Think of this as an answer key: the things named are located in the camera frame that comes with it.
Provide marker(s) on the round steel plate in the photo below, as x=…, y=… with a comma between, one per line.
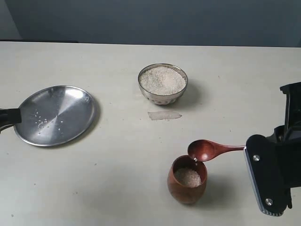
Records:
x=56, y=115

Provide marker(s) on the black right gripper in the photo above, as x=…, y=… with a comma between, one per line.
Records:
x=287, y=152

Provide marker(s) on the clear tape piece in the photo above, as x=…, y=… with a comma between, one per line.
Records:
x=164, y=115

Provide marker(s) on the steel bowl of rice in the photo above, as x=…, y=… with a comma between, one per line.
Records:
x=162, y=84

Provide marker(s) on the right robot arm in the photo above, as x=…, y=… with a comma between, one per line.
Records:
x=293, y=104

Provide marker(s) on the brown wooden cup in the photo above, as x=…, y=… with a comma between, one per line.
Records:
x=186, y=180

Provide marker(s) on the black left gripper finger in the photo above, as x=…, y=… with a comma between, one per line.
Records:
x=10, y=116
x=3, y=127

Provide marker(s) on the dark red wooden spoon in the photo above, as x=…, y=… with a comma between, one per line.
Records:
x=205, y=150

